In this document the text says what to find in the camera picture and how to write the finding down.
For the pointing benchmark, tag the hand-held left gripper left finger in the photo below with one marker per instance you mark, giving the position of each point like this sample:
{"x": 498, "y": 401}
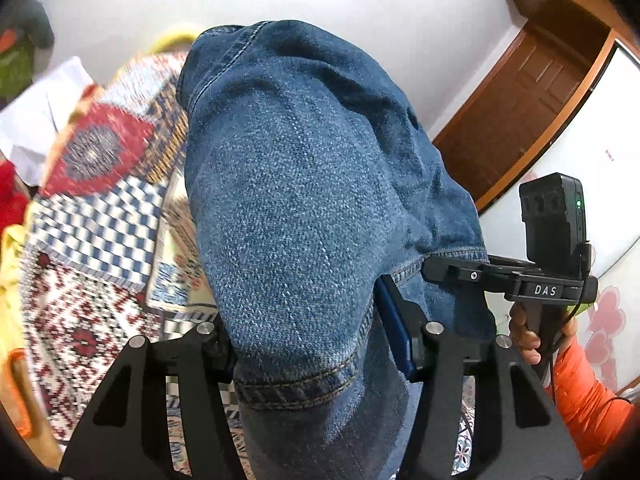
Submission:
{"x": 215, "y": 347}

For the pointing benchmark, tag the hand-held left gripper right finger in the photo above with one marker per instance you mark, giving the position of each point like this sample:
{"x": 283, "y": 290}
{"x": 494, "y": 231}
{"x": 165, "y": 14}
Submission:
{"x": 395, "y": 325}

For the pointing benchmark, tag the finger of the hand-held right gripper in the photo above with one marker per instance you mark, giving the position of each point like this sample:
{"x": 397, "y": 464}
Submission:
{"x": 460, "y": 272}

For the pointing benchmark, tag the blue denim jeans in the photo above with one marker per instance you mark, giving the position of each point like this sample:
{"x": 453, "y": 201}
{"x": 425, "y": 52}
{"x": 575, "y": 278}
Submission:
{"x": 310, "y": 185}

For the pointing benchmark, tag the person's right forearm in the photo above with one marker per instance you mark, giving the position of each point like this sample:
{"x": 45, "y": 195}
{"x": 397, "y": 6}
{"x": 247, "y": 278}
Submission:
{"x": 585, "y": 400}

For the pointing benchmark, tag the person's right hand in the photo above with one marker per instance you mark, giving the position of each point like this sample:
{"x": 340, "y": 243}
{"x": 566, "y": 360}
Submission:
{"x": 525, "y": 332}

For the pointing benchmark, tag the white wardrobe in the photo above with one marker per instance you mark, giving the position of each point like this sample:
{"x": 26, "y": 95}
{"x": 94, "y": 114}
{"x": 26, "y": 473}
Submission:
{"x": 615, "y": 135}

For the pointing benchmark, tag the brown wooden door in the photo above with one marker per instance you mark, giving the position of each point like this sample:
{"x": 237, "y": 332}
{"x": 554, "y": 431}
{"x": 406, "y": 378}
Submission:
{"x": 525, "y": 100}

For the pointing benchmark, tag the patterned patchwork quilt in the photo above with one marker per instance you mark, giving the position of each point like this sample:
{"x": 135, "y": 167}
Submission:
{"x": 90, "y": 270}

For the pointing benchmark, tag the orange cloth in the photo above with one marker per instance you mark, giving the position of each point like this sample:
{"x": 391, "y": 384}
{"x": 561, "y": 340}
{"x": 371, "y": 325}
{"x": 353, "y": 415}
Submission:
{"x": 12, "y": 395}

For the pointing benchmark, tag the red cloth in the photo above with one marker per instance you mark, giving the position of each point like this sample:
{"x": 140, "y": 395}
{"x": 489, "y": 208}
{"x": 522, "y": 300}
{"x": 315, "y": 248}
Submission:
{"x": 11, "y": 195}

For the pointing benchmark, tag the white sheet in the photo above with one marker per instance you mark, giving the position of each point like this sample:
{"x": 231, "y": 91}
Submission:
{"x": 40, "y": 110}

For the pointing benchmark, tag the yellow cloth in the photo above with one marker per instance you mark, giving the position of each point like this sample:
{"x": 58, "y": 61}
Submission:
{"x": 175, "y": 37}

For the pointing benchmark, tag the dark green garment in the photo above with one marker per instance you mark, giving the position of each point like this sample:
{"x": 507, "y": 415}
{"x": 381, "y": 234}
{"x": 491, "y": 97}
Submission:
{"x": 20, "y": 60}

